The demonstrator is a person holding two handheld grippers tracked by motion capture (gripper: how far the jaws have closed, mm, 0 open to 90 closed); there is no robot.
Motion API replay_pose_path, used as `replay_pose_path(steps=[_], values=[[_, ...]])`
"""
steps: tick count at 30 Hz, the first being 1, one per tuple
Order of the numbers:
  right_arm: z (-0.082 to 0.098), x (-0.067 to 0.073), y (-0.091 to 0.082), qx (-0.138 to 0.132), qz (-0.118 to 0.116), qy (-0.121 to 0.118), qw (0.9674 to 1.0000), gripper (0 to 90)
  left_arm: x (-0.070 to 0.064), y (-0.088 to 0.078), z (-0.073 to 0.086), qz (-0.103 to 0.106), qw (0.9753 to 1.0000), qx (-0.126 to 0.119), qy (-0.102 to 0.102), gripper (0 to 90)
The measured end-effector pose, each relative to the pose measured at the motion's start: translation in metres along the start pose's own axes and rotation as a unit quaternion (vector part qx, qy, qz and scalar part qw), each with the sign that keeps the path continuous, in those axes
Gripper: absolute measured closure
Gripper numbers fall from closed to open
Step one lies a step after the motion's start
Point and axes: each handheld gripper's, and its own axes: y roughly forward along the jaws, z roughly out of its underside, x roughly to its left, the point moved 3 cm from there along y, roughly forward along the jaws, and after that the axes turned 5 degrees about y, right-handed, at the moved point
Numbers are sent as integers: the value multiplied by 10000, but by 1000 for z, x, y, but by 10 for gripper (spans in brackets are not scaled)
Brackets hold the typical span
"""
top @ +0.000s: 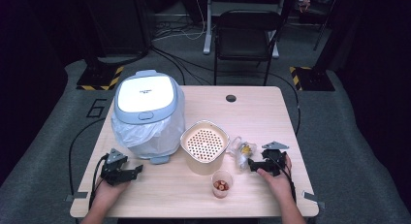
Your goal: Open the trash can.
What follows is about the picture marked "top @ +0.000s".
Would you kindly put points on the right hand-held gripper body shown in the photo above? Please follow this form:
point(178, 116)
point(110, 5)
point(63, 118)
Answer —
point(276, 161)

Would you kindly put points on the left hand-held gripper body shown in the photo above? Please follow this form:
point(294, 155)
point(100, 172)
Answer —
point(113, 172)

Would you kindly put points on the clear plastic wrapper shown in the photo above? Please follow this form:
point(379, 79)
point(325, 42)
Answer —
point(240, 153)

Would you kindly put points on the translucent white bin liner bag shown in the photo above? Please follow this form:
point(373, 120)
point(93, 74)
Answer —
point(145, 138)

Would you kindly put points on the clear plastic cup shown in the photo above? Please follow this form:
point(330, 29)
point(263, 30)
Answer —
point(222, 178)

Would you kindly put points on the brown food pieces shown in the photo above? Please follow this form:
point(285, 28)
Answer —
point(221, 185)

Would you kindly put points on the beige container with perforated strainer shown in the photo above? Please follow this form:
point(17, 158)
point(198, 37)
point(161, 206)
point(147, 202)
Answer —
point(204, 144)

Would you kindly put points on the white lidded trash bin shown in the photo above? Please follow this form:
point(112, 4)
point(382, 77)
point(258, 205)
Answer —
point(145, 94)

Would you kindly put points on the person's left hand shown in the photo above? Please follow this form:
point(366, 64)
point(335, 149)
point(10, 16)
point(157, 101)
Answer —
point(108, 191)

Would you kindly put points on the person's right hand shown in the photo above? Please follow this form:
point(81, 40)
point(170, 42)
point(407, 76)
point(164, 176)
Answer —
point(278, 185)

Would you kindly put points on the black stand base hazard tape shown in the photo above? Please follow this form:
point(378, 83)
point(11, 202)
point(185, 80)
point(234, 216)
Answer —
point(100, 77)
point(311, 78)

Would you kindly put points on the black folding chair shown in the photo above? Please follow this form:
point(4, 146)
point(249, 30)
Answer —
point(247, 33)

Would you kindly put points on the black cabinet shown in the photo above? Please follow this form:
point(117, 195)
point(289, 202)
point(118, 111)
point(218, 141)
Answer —
point(116, 20)

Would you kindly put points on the grey metal table bracket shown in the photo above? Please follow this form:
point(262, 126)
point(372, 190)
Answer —
point(76, 196)
point(313, 198)

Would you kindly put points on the white metal desk frame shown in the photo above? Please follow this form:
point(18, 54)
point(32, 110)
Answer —
point(208, 23)

